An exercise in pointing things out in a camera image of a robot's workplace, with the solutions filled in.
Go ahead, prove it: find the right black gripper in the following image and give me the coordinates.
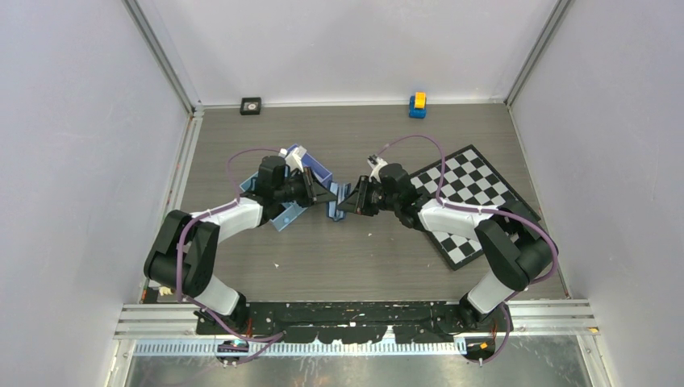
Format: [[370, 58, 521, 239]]
[[339, 176, 400, 218]]

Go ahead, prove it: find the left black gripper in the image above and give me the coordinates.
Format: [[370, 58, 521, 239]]
[[274, 167, 337, 209]]

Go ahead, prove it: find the blue card holder wallet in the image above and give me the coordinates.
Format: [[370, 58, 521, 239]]
[[327, 181, 352, 222]]

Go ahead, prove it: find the blue three-compartment organizer tray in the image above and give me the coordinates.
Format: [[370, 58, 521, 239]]
[[240, 149, 332, 231]]

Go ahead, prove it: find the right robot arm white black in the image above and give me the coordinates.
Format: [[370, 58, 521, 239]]
[[337, 163, 558, 331]]

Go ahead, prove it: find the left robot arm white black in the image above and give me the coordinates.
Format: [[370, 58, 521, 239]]
[[144, 156, 336, 334]]

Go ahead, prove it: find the black and white checkerboard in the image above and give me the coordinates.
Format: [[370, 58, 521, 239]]
[[427, 145, 541, 271]]

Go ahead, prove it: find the small black square box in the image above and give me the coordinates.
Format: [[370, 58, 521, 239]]
[[240, 97, 262, 115]]

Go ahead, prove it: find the blue and yellow toy car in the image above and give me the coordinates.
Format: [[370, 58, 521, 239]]
[[408, 92, 427, 119]]

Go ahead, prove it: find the small white plastic part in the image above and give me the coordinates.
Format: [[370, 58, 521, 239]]
[[158, 286, 174, 297]]

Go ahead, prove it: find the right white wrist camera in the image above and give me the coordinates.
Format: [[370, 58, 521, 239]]
[[367, 154, 389, 181]]

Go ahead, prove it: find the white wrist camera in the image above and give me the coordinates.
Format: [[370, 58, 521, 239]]
[[278, 145, 307, 173], [367, 154, 389, 181]]

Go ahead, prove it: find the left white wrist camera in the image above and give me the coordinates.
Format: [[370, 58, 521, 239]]
[[278, 145, 307, 173]]

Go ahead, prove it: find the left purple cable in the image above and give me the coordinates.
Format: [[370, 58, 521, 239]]
[[175, 148, 284, 343]]

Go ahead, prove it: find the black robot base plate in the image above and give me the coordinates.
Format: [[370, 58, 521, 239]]
[[195, 301, 511, 344]]

